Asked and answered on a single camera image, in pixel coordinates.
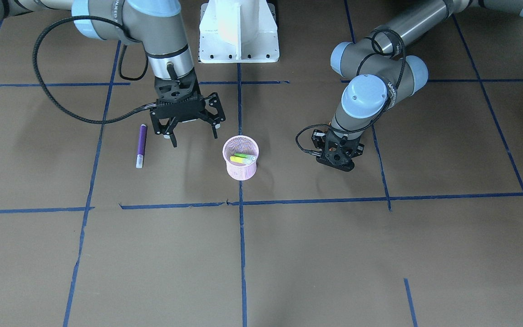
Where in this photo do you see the pink mesh pen holder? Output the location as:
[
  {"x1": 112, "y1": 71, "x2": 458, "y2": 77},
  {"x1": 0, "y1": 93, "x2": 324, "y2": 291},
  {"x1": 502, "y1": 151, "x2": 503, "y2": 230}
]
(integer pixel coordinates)
[{"x1": 222, "y1": 136, "x2": 259, "y2": 181}]

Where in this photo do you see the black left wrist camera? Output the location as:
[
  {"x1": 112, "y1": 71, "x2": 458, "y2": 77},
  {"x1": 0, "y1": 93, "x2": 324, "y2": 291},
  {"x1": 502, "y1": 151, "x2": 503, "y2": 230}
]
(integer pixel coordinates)
[{"x1": 311, "y1": 129, "x2": 327, "y2": 151}]

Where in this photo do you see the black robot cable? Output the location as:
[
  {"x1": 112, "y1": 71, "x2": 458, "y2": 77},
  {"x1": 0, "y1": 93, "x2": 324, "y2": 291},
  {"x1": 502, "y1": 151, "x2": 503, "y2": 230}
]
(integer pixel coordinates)
[{"x1": 32, "y1": 16, "x2": 158, "y2": 124}]

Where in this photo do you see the yellow highlighter pen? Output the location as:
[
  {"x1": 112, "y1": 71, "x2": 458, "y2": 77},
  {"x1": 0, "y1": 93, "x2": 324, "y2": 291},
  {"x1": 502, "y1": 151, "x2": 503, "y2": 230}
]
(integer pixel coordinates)
[{"x1": 230, "y1": 156, "x2": 253, "y2": 165}]

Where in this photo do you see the green highlighter pen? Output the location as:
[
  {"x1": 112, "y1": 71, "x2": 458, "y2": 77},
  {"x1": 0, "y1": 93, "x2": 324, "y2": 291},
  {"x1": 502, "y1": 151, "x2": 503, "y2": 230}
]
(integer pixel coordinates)
[{"x1": 234, "y1": 153, "x2": 257, "y2": 161}]

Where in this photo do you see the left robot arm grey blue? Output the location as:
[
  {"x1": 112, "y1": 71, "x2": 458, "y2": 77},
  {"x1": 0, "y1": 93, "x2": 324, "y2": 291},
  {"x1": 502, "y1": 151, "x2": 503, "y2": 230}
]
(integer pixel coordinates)
[{"x1": 307, "y1": 0, "x2": 523, "y2": 172}]

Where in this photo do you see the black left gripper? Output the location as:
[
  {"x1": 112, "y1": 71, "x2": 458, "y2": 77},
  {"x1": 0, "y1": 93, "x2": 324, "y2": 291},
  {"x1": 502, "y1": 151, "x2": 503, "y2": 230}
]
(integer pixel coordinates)
[{"x1": 316, "y1": 131, "x2": 365, "y2": 172}]

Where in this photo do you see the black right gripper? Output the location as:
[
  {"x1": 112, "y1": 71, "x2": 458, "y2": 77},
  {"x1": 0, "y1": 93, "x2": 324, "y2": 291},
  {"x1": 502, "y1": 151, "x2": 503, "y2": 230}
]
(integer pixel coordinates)
[{"x1": 149, "y1": 75, "x2": 226, "y2": 148}]

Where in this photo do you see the white camera pole with base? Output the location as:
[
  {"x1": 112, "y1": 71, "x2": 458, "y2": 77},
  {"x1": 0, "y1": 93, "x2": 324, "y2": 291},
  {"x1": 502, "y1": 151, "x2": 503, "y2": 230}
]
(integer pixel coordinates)
[{"x1": 198, "y1": 0, "x2": 280, "y2": 64}]

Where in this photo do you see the purple highlighter pen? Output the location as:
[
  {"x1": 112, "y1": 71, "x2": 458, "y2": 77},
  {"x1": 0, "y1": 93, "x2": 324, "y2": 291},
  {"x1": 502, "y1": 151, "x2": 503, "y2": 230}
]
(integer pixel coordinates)
[{"x1": 135, "y1": 124, "x2": 148, "y2": 169}]

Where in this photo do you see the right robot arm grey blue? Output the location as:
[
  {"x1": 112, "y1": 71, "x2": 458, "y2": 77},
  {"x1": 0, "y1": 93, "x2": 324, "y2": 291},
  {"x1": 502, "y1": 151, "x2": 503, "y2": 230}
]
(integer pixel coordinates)
[{"x1": 0, "y1": 0, "x2": 226, "y2": 147}]

